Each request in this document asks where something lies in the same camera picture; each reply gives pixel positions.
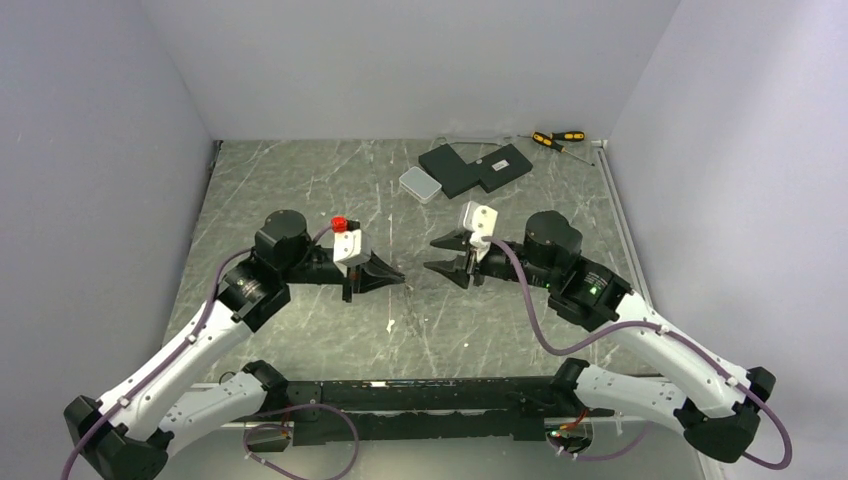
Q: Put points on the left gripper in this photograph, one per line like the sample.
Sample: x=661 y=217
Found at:
x=366 y=281

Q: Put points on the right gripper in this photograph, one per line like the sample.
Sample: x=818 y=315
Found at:
x=458 y=268

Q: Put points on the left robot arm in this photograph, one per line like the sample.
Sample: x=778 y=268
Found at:
x=133 y=429

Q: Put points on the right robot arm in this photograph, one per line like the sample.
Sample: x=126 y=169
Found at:
x=714 y=404

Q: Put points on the white rectangular box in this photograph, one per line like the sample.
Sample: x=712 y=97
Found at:
x=420 y=185

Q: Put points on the black rectangular box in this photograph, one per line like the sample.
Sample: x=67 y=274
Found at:
x=502 y=167

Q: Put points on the yellow black screwdriver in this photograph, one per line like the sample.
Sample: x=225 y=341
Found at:
x=567 y=136
x=562 y=147

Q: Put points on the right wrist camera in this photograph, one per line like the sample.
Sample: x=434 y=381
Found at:
x=480 y=222

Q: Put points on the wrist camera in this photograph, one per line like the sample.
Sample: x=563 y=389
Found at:
x=351 y=246
x=480 y=222

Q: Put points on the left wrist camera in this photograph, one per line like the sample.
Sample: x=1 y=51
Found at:
x=351 y=246

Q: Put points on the black base frame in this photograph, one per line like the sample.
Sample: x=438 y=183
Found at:
x=320 y=412

